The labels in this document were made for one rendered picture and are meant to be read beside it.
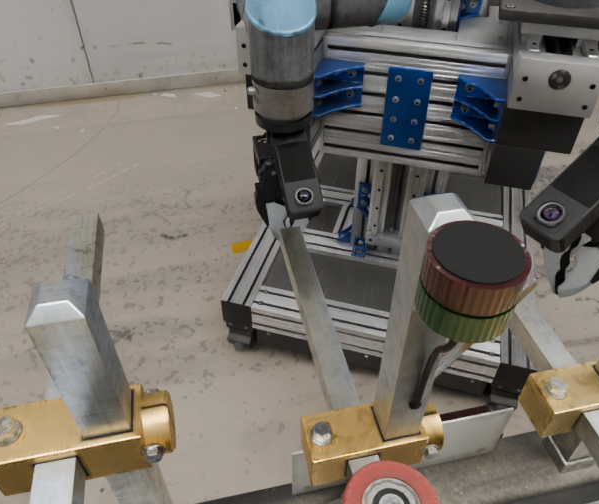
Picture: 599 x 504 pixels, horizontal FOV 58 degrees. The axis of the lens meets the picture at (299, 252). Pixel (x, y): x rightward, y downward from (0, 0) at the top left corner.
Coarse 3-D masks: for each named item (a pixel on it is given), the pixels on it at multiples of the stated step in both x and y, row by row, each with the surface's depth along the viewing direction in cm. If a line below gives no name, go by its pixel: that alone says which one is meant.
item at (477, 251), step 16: (464, 224) 33; (480, 224) 33; (432, 240) 32; (448, 240) 32; (464, 240) 32; (480, 240) 32; (496, 240) 32; (512, 240) 32; (448, 256) 31; (464, 256) 31; (480, 256) 31; (496, 256) 31; (512, 256) 31; (448, 272) 30; (464, 272) 30; (480, 272) 30; (496, 272) 30; (512, 272) 30; (432, 352) 41; (416, 400) 47
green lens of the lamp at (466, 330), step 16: (416, 304) 34; (432, 304) 32; (432, 320) 33; (448, 320) 32; (464, 320) 31; (480, 320) 31; (496, 320) 31; (448, 336) 33; (464, 336) 32; (480, 336) 32; (496, 336) 33
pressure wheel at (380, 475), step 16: (368, 464) 46; (384, 464) 46; (400, 464) 46; (352, 480) 45; (368, 480) 45; (384, 480) 45; (400, 480) 45; (416, 480) 45; (352, 496) 44; (368, 496) 44; (384, 496) 44; (400, 496) 44; (416, 496) 44; (432, 496) 44
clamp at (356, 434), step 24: (360, 408) 54; (432, 408) 54; (336, 432) 52; (360, 432) 52; (432, 432) 53; (312, 456) 50; (336, 456) 50; (360, 456) 51; (384, 456) 52; (408, 456) 53; (432, 456) 53; (312, 480) 52; (336, 480) 53
